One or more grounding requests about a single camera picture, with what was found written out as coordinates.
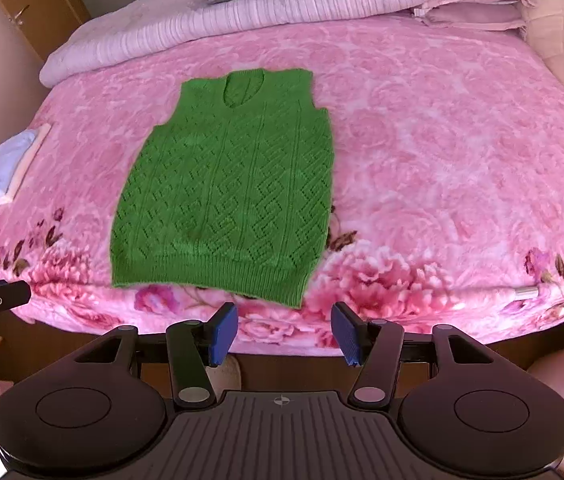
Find folded cream cloth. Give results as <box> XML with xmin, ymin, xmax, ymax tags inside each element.
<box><xmin>0</xmin><ymin>123</ymin><xmax>54</xmax><ymax>209</ymax></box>

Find lavender quilted duvet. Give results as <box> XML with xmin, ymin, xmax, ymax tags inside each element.
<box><xmin>39</xmin><ymin>0</ymin><xmax>544</xmax><ymax>87</ymax></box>

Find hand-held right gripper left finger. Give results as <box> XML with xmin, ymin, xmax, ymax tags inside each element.
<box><xmin>73</xmin><ymin>302</ymin><xmax>239</xmax><ymax>409</ymax></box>

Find green knit vest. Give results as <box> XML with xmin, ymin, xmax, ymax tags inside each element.
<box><xmin>109</xmin><ymin>67</ymin><xmax>336</xmax><ymax>309</ymax></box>

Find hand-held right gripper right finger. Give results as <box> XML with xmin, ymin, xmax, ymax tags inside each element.
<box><xmin>330</xmin><ymin>302</ymin><xmax>499</xmax><ymax>409</ymax></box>

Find pink floral blanket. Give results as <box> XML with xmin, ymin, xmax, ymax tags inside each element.
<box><xmin>0</xmin><ymin>14</ymin><xmax>564</xmax><ymax>357</ymax></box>

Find wooden bed frame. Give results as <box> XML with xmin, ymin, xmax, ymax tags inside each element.
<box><xmin>0</xmin><ymin>305</ymin><xmax>543</xmax><ymax>391</ymax></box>

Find folded pink sheets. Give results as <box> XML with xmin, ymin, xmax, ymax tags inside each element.
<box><xmin>411</xmin><ymin>0</ymin><xmax>538</xmax><ymax>37</ymax></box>

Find folded white cloth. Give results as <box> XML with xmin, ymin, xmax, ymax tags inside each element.
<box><xmin>0</xmin><ymin>129</ymin><xmax>39</xmax><ymax>200</ymax></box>

